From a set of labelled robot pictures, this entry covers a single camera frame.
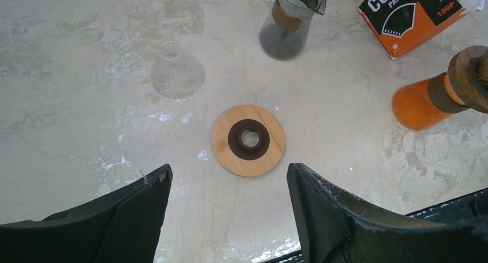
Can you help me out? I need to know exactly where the coffee paper filter box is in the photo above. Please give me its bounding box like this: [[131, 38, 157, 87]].
[[359, 0, 486, 59]]

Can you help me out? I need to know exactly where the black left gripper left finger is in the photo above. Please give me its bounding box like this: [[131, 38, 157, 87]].
[[1, 164, 173, 262]]

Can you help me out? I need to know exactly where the smoky grey glass dripper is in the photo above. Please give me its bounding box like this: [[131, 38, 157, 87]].
[[467, 51, 487, 98]]

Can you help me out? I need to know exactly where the clear glass dripper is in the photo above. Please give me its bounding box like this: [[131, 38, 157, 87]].
[[150, 41, 206, 101]]

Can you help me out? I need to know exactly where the dark walnut dripper stand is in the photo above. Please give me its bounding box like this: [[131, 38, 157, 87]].
[[448, 45, 487, 113]]

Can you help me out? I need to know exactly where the grey glass carafe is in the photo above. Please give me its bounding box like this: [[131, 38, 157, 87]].
[[259, 0, 327, 60]]

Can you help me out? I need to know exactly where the orange glass carafe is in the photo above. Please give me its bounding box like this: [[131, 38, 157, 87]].
[[392, 73, 469, 131]]

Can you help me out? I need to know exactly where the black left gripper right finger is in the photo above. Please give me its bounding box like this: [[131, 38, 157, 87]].
[[287, 162, 488, 263]]

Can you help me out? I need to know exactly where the light bamboo dripper stand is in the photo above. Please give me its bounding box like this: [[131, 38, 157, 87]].
[[212, 105, 286, 177]]

